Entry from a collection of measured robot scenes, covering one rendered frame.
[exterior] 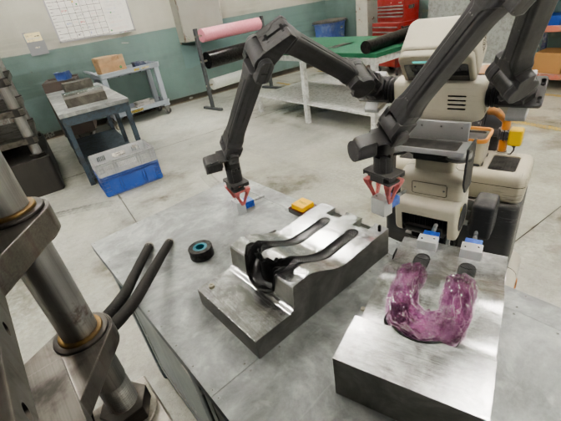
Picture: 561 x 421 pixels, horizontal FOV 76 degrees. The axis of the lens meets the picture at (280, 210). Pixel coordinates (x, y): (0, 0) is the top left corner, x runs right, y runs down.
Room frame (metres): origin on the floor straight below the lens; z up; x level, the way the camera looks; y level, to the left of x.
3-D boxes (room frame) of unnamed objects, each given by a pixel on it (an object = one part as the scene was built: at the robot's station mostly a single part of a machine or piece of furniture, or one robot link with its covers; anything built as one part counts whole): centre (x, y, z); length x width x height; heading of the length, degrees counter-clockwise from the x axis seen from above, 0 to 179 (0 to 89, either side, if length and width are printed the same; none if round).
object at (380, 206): (0.93, -0.34, 0.93); 0.13 x 0.05 x 0.05; 122
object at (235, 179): (1.24, 0.15, 0.96); 0.10 x 0.07 x 0.07; 28
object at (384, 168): (0.91, -0.31, 1.06); 0.10 x 0.07 x 0.07; 32
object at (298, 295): (0.80, -0.02, 0.87); 0.50 x 0.26 x 0.14; 127
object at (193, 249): (0.99, 0.28, 0.82); 0.08 x 0.08 x 0.04
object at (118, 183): (3.68, 1.55, 0.11); 0.61 x 0.41 x 0.22; 119
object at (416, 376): (0.56, -0.30, 0.86); 0.50 x 0.26 x 0.11; 144
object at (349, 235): (0.80, -0.04, 0.92); 0.35 x 0.16 x 0.09; 127
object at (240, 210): (1.26, 0.12, 0.83); 0.13 x 0.05 x 0.05; 118
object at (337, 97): (5.02, -0.95, 0.51); 2.40 x 1.13 x 1.02; 33
